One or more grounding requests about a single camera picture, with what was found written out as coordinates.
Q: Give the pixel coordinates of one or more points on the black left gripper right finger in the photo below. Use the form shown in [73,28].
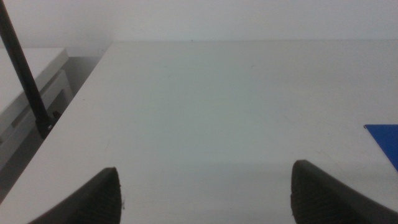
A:
[317,199]

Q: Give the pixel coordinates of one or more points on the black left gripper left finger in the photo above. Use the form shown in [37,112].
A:
[99,199]

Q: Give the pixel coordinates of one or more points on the blue rectangular mat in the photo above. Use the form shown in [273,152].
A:
[387,140]

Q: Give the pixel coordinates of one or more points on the white side cabinet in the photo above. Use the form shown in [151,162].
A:
[18,77]

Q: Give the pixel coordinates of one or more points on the black stand pole with clamp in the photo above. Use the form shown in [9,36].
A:
[21,68]

